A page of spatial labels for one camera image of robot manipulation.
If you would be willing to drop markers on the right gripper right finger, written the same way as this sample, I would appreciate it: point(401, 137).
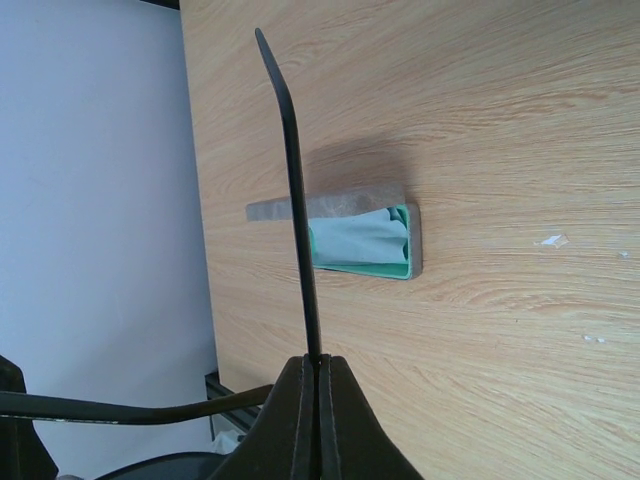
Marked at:
point(353, 445)

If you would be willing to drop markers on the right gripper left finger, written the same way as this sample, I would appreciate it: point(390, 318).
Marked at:
point(282, 443)

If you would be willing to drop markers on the light blue cleaning cloth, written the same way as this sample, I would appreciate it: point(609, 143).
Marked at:
point(372, 238)

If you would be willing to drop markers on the grey glasses case green lining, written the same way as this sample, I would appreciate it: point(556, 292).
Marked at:
point(358, 200)

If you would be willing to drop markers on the dark round sunglasses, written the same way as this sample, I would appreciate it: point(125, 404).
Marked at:
point(295, 200)

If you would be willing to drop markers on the black aluminium frame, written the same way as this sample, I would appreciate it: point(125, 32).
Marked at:
point(176, 339)

